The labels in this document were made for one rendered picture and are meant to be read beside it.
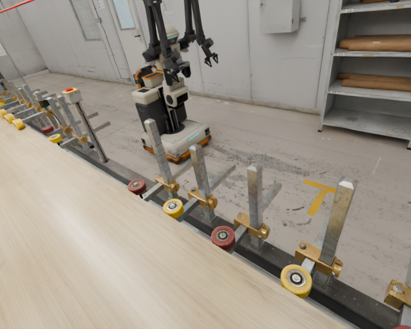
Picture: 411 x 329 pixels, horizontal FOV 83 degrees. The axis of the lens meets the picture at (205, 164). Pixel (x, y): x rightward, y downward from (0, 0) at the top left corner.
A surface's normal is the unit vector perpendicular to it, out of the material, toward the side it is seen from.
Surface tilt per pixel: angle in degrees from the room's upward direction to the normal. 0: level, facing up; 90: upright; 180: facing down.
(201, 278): 0
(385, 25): 90
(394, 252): 0
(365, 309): 0
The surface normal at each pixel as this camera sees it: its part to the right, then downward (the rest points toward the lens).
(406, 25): -0.64, 0.53
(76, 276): -0.15, -0.80
